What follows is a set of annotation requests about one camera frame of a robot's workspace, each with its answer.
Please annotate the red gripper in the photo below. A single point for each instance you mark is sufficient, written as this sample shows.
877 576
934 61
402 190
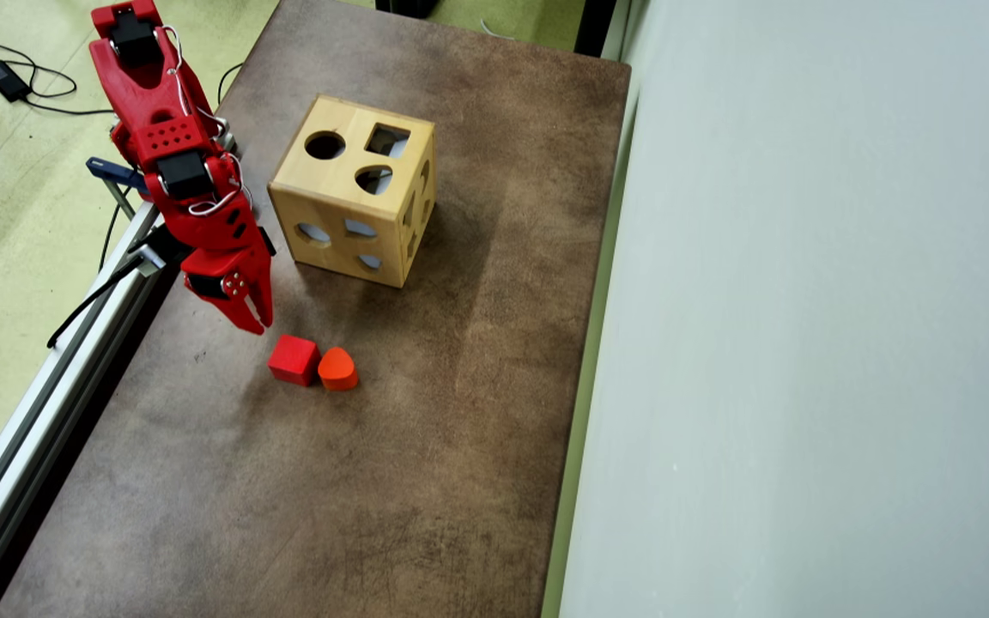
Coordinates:
233 285

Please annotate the red wooden cube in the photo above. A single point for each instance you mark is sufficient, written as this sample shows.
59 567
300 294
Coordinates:
293 359

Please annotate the red robot arm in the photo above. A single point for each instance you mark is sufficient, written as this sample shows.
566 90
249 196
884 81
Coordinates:
147 94

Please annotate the wooden shape sorter box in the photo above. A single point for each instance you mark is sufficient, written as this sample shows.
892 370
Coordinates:
331 197

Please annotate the orange rounded triangle block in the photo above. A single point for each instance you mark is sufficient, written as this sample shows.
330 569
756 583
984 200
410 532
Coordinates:
337 369

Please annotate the blue clamp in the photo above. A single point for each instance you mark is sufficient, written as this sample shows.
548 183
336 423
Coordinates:
112 170

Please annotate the black power adapter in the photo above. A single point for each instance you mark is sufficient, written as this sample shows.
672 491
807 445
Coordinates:
5 79

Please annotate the black object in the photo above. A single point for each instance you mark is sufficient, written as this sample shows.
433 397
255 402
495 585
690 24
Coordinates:
409 7

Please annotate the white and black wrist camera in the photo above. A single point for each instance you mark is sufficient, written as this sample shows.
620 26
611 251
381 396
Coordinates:
160 253

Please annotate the aluminium profile rail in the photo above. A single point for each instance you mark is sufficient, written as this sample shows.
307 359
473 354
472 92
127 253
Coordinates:
74 360

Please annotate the dark vertical post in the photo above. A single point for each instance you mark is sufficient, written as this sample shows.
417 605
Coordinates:
595 26

